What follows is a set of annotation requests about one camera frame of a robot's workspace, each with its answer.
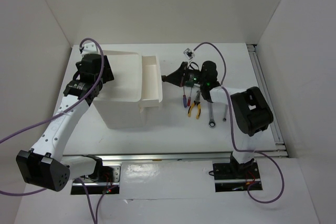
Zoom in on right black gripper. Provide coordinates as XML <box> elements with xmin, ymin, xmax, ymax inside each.
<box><xmin>164</xmin><ymin>61</ymin><xmax>207</xmax><ymax>87</ymax></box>

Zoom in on white top drawer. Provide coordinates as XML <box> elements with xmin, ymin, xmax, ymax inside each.
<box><xmin>140</xmin><ymin>56</ymin><xmax>163</xmax><ymax>108</ymax></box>

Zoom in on green handle screwdriver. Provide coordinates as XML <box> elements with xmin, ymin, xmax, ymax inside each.
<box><xmin>184</xmin><ymin>81</ymin><xmax>194</xmax><ymax>88</ymax></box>

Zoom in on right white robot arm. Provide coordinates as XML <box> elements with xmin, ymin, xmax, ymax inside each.
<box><xmin>162</xmin><ymin>61</ymin><xmax>274</xmax><ymax>178</ymax></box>

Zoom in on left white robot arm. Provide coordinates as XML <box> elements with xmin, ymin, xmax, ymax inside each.
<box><xmin>16</xmin><ymin>54</ymin><xmax>114</xmax><ymax>191</ymax></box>

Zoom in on yellow black pliers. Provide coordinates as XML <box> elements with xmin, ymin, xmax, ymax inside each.
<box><xmin>187</xmin><ymin>90</ymin><xmax>201</xmax><ymax>119</ymax></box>

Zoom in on white drawer cabinet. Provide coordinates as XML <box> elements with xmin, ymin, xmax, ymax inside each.
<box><xmin>93</xmin><ymin>50</ymin><xmax>147</xmax><ymax>130</ymax></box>

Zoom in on large ratchet wrench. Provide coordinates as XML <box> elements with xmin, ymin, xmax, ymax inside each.
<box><xmin>208</xmin><ymin>102</ymin><xmax>216</xmax><ymax>129</ymax></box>

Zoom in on small ratchet wrench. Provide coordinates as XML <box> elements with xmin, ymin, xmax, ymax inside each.
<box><xmin>223</xmin><ymin>104</ymin><xmax>228</xmax><ymax>122</ymax></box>

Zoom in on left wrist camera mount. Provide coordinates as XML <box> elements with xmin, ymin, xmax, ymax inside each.
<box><xmin>79</xmin><ymin>42</ymin><xmax>98</xmax><ymax>55</ymax></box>

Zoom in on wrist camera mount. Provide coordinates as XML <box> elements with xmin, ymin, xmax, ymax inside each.
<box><xmin>183</xmin><ymin>48</ymin><xmax>195</xmax><ymax>60</ymax></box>
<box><xmin>79</xmin><ymin>42</ymin><xmax>98</xmax><ymax>55</ymax></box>

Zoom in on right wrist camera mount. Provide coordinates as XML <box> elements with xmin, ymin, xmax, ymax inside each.
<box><xmin>183</xmin><ymin>48</ymin><xmax>195</xmax><ymax>60</ymax></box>

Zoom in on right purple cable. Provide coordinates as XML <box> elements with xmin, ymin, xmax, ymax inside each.
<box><xmin>193</xmin><ymin>41</ymin><xmax>285</xmax><ymax>204</ymax></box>

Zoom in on aluminium rail front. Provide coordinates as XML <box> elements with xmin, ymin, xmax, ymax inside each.
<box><xmin>62</xmin><ymin>151</ymin><xmax>263</xmax><ymax>164</ymax></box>

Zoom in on aluminium rail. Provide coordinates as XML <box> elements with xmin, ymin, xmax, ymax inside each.
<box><xmin>246</xmin><ymin>44</ymin><xmax>288</xmax><ymax>157</ymax></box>
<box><xmin>62</xmin><ymin>151</ymin><xmax>263</xmax><ymax>164</ymax></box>

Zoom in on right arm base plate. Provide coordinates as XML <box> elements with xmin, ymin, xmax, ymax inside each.
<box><xmin>208</xmin><ymin>162</ymin><xmax>263</xmax><ymax>193</ymax></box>

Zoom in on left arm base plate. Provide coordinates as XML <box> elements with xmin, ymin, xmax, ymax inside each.
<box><xmin>80</xmin><ymin>164</ymin><xmax>121</xmax><ymax>195</ymax></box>

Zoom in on aluminium rail right side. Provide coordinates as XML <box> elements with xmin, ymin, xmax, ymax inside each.
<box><xmin>246</xmin><ymin>44</ymin><xmax>288</xmax><ymax>157</ymax></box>

